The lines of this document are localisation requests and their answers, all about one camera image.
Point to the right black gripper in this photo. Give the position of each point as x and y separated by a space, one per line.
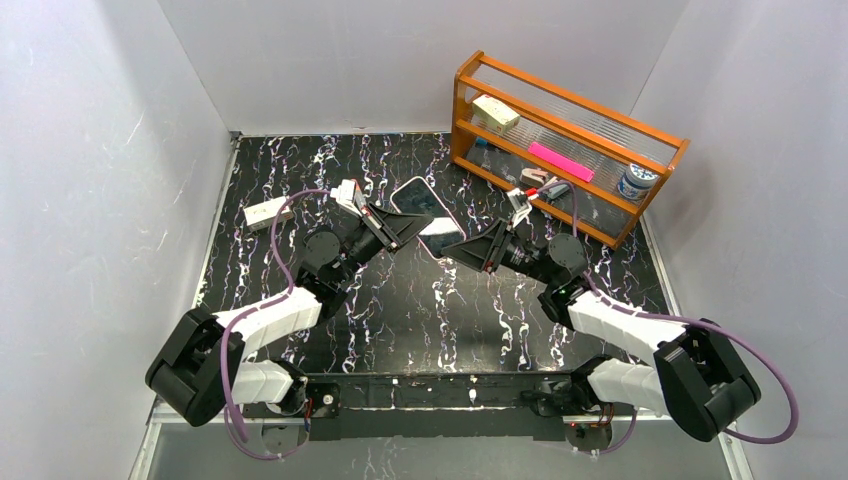
500 245

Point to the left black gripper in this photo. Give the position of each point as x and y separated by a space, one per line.
378 225

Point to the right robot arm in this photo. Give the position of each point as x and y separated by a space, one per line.
689 372

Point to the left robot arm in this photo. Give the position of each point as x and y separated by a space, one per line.
203 367

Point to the pink flat case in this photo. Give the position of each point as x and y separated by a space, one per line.
558 160

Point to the beige small stapler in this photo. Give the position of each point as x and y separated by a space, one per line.
533 178

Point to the light blue stapler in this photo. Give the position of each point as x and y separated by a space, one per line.
557 190

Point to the cream cardboard box on shelf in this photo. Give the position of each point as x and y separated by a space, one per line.
495 114

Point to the orange wooden shelf rack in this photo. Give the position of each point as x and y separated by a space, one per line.
582 130

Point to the white box on table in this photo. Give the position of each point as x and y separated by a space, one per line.
263 215

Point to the blue white round jar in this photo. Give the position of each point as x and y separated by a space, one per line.
636 182

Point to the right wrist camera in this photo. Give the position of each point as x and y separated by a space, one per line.
521 202

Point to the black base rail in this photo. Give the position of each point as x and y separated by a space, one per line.
426 405

